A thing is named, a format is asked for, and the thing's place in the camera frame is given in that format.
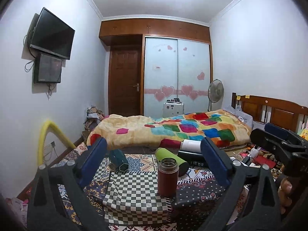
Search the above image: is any wall mounted black television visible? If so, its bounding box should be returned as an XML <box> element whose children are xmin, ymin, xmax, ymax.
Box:
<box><xmin>30</xmin><ymin>7</ymin><xmax>75</xmax><ymax>60</ymax></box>

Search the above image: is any green thermos bottle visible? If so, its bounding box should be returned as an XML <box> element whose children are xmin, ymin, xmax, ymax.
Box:
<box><xmin>155</xmin><ymin>148</ymin><xmax>189</xmax><ymax>177</ymax></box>

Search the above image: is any checkered black white cloth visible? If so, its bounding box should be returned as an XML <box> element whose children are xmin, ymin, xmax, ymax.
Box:
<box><xmin>95</xmin><ymin>154</ymin><xmax>171</xmax><ymax>226</ymax></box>

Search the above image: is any white thermos bottle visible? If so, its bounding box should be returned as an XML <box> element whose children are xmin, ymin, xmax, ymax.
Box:
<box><xmin>180</xmin><ymin>139</ymin><xmax>201</xmax><ymax>153</ymax></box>

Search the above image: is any person hand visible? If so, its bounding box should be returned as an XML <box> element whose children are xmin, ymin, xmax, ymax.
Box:
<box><xmin>278</xmin><ymin>177</ymin><xmax>295</xmax><ymax>212</ymax></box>

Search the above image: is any small black wall monitor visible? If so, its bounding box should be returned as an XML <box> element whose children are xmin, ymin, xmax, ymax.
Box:
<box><xmin>33</xmin><ymin>53</ymin><xmax>62</xmax><ymax>84</ymax></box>

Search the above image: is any brown wooden door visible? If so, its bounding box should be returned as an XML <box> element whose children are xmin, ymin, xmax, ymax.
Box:
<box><xmin>108</xmin><ymin>45</ymin><xmax>141</xmax><ymax>116</ymax></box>

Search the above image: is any black thermos bottle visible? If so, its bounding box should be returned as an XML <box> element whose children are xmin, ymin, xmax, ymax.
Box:
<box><xmin>177</xmin><ymin>150</ymin><xmax>208</xmax><ymax>167</ymax></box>

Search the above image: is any wooden overhead cabinet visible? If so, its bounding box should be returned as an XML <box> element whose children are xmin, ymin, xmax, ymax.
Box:
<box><xmin>99</xmin><ymin>18</ymin><xmax>211</xmax><ymax>46</ymax></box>

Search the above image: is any white small cabinet box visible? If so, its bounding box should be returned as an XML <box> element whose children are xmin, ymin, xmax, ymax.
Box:
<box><xmin>162</xmin><ymin>101</ymin><xmax>184</xmax><ymax>118</ymax></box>

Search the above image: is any standing electric fan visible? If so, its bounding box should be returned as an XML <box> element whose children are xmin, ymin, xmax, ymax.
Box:
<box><xmin>208</xmin><ymin>79</ymin><xmax>224</xmax><ymax>111</ymax></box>

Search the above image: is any wooden bed headboard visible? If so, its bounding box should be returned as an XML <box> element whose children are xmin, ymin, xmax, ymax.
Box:
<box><xmin>231</xmin><ymin>92</ymin><xmax>307</xmax><ymax>132</ymax></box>

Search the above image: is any grey pillow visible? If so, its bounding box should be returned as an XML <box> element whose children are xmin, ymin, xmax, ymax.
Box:
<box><xmin>223</xmin><ymin>106</ymin><xmax>253</xmax><ymax>129</ymax></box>

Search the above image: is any dark teal hexagonal cup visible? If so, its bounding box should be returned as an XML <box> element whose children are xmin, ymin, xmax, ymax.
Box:
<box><xmin>109</xmin><ymin>149</ymin><xmax>129</xmax><ymax>173</ymax></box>

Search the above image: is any colourful patchwork blanket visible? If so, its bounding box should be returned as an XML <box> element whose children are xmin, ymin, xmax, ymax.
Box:
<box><xmin>87</xmin><ymin>110</ymin><xmax>252</xmax><ymax>150</ymax></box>

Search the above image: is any red thermos cup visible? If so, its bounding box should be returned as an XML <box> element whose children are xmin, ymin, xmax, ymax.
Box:
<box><xmin>158</xmin><ymin>169</ymin><xmax>178</xmax><ymax>198</ymax></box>

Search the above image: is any pile of clothes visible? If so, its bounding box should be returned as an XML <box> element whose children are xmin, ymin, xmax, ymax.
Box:
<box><xmin>84</xmin><ymin>106</ymin><xmax>105</xmax><ymax>131</ymax></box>

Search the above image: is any yellow foam tube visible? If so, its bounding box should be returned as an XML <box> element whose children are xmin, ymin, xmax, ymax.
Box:
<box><xmin>37</xmin><ymin>120</ymin><xmax>76</xmax><ymax>166</ymax></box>

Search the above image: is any frosted sliding wardrobe with hearts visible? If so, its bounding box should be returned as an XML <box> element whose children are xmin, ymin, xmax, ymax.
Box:
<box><xmin>143</xmin><ymin>37</ymin><xmax>211</xmax><ymax>118</ymax></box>

